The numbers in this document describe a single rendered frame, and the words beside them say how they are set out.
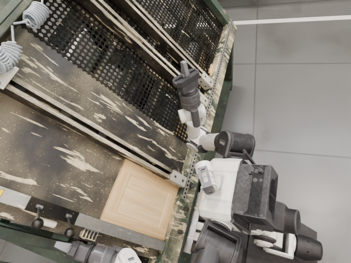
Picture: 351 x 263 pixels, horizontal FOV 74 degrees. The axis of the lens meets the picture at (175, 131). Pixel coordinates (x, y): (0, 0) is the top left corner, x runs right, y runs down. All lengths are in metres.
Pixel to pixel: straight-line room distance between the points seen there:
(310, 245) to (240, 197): 1.15
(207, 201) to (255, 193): 0.19
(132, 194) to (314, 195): 1.71
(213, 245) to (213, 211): 0.12
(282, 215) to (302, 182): 1.26
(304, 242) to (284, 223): 0.76
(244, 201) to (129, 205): 0.61
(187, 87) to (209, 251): 0.61
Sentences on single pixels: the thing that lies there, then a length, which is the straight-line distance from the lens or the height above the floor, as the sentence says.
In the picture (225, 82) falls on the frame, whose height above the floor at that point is 0.18.
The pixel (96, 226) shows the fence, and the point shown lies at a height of 1.26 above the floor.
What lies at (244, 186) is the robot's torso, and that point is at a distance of 0.93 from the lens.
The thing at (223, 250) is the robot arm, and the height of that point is 1.35.
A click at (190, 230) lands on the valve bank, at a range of 1.56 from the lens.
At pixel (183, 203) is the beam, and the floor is 0.88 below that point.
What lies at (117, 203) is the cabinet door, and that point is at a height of 1.19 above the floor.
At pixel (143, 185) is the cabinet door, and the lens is 1.31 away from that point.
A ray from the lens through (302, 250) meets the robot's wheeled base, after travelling 2.00.
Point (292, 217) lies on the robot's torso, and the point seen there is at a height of 1.08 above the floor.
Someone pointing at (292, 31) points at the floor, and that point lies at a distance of 3.72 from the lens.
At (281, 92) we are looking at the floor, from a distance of 2.96.
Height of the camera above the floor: 2.28
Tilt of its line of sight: 58 degrees down
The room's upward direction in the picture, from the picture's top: 21 degrees counter-clockwise
